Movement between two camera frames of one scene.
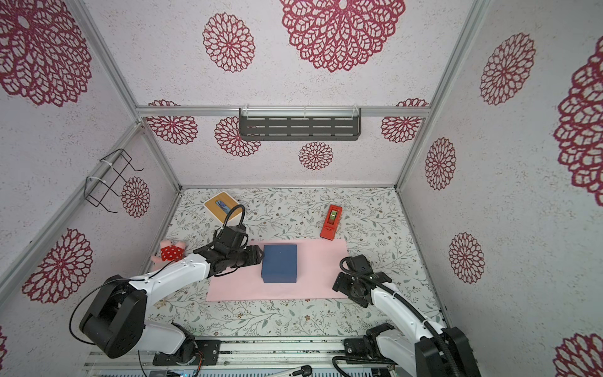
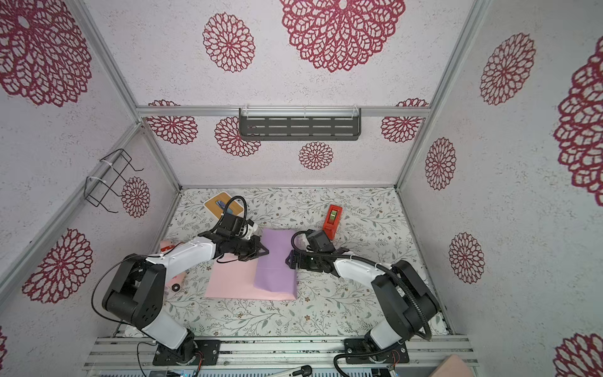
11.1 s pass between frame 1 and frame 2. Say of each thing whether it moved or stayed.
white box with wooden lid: stayed
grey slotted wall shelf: stayed
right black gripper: moved
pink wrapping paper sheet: moved
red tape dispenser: stayed
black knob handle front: stayed
